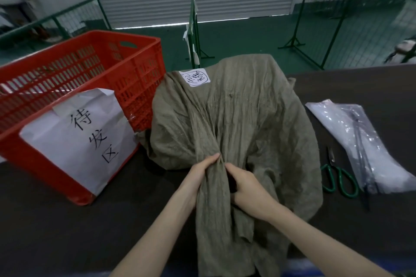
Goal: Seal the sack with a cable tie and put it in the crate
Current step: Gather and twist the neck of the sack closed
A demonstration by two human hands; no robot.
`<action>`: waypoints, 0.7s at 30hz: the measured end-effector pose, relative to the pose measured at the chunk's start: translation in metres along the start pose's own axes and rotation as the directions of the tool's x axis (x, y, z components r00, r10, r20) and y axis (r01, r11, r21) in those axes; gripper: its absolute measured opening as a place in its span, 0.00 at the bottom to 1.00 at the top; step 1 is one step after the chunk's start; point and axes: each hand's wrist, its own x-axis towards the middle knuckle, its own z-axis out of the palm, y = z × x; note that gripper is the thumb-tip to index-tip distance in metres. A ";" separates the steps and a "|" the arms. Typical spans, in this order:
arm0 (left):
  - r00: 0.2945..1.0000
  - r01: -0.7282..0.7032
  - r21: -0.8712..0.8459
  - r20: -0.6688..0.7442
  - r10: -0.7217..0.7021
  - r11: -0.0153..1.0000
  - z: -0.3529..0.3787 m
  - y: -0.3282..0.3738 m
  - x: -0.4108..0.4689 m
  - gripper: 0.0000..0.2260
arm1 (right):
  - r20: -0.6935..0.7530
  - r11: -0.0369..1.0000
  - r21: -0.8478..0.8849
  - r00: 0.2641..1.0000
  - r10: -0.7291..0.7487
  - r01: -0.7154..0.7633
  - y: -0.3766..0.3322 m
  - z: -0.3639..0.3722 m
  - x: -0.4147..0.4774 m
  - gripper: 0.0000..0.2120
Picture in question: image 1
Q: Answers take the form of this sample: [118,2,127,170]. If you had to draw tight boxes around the person's left hand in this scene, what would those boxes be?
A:
[177,152,221,204]

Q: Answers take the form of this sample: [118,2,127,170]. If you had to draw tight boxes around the person's left forearm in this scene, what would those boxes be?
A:
[109,190,199,277]

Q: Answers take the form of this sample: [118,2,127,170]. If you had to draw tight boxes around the person's right hand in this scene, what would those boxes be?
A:
[224,162,286,222]

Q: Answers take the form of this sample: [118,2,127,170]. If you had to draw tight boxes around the white label sticker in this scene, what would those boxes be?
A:
[178,68,211,86]

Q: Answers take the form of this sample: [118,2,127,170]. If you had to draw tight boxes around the clear plastic bag of ties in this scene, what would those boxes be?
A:
[305,99,416,195]

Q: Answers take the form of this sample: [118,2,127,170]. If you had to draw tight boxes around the red plastic crate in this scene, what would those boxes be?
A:
[0,30,167,206]

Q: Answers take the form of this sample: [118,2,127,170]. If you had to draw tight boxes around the green mesh fence panel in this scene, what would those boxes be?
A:
[0,0,113,50]
[182,0,215,65]
[278,0,416,71]

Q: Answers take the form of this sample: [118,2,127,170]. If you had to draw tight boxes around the person's right forearm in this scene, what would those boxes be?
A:
[266,203,396,277]

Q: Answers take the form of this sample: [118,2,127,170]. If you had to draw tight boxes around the grey-green woven sack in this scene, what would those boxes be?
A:
[136,54,324,277]

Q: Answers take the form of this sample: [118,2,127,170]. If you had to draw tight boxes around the white paper sign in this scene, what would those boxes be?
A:
[19,87,140,196]

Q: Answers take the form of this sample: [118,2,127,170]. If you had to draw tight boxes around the green-handled scissors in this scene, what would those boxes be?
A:
[321,146,360,198]

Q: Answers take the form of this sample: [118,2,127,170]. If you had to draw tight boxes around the clear bag of black ties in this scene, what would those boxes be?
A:
[335,103,384,213]

